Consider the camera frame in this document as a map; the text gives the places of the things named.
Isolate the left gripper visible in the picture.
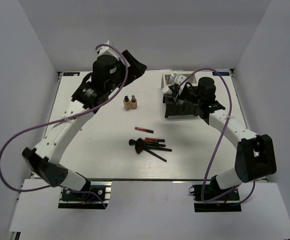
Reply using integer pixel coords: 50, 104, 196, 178
105, 50, 147, 95

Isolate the white jar cap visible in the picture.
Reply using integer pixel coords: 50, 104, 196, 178
162, 86, 173, 95

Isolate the pink teal cosmetic tube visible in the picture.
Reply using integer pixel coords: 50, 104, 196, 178
169, 71, 178, 85

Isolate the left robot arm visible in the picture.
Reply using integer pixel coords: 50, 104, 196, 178
22, 50, 147, 200

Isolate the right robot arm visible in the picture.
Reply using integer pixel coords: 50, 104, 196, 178
177, 77, 277, 200

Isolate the black round makeup brush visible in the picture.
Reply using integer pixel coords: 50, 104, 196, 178
128, 139, 166, 148

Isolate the black fan makeup brush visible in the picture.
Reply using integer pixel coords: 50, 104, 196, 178
135, 138, 167, 163

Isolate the black metal organizer rack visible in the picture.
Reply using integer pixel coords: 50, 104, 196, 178
163, 94, 198, 118

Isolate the right foundation bottle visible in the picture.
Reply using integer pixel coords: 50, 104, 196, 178
130, 95, 138, 110

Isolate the foundation bottle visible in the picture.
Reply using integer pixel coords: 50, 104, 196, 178
123, 95, 131, 110
130, 95, 138, 110

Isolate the left foundation bottle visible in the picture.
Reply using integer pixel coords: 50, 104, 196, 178
123, 95, 131, 110

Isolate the red black lip gloss tube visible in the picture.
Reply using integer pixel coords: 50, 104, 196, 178
134, 126, 154, 134

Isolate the white table board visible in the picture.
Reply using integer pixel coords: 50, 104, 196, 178
50, 70, 236, 181

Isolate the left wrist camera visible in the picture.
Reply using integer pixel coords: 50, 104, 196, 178
96, 46, 118, 59

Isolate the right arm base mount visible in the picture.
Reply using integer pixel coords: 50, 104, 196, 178
189, 184, 242, 213

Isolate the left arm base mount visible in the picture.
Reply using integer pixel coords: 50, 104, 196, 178
58, 181, 112, 210

